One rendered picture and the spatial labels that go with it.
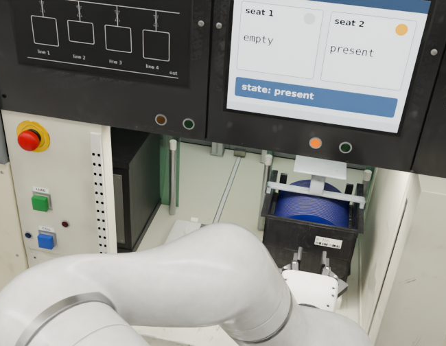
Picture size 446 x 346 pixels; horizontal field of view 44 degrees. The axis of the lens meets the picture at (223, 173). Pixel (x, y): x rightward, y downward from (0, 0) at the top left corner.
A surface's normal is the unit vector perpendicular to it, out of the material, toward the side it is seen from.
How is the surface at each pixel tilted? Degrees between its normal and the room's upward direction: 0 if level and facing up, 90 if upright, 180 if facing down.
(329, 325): 27
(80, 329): 3
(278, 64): 90
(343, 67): 90
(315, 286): 3
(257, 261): 56
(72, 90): 90
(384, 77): 90
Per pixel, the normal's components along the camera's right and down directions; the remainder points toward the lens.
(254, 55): -0.21, 0.51
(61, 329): -0.10, -0.75
